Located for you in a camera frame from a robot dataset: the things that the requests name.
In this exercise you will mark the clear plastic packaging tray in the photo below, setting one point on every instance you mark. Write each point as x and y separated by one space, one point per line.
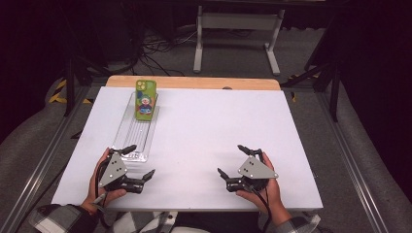
136 136

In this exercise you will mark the wooden table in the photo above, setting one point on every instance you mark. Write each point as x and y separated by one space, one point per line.
194 82

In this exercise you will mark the white board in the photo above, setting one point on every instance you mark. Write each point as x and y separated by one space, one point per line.
210 129

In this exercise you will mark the black tripod stand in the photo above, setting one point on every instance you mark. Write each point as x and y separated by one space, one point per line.
69 90

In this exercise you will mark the person's right hand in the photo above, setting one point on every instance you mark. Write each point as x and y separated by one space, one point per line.
273 194

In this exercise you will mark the yellow black floor tape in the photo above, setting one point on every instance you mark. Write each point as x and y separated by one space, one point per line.
60 84

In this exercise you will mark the person's lap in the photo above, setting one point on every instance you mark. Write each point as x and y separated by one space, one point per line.
162 224

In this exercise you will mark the aluminium floor rail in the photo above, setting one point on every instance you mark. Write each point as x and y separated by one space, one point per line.
350 161
39 171

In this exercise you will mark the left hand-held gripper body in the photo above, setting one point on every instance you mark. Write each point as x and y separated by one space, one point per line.
113 171

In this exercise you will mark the green cartoon phone case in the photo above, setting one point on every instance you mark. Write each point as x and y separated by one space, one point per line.
145 103

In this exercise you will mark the white metal stand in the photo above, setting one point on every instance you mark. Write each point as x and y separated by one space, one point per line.
239 21

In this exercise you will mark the black metal stand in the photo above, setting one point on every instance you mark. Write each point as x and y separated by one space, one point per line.
334 97

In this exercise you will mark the person's left hand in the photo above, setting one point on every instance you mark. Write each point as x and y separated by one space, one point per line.
94 194

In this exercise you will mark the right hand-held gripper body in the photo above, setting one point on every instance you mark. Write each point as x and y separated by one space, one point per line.
256 170

